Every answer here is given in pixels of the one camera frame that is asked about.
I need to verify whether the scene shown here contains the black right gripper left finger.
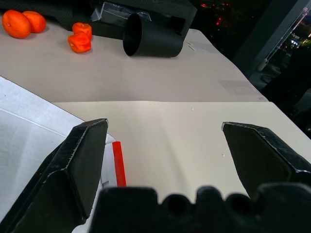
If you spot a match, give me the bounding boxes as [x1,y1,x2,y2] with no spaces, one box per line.
[0,118,109,233]

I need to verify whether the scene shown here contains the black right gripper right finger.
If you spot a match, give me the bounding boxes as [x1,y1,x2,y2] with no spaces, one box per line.
[221,121,311,200]

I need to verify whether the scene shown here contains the red stick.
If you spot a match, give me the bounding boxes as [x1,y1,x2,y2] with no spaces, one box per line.
[112,140,127,187]

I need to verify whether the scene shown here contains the lumpy orange pepper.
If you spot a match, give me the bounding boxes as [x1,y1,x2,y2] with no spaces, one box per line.
[72,22,93,41]
[67,32,92,54]

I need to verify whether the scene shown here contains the smooth orange tomato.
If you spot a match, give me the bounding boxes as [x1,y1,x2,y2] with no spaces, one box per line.
[2,9,32,39]
[22,11,47,34]

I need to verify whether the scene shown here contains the black cylindrical cup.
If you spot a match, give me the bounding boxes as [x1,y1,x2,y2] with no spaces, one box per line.
[122,13,184,59]

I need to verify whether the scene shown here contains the black fabric bag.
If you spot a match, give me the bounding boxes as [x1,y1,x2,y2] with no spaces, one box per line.
[0,0,198,41]

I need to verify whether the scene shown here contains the clear plastic packaging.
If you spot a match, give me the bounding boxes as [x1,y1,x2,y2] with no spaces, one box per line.
[90,1,153,24]

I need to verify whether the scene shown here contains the white blind pull cord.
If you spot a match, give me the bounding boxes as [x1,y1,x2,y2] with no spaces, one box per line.
[258,7,308,71]

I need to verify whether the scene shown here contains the grey window frame post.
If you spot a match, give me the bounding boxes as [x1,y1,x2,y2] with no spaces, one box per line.
[232,0,311,81]

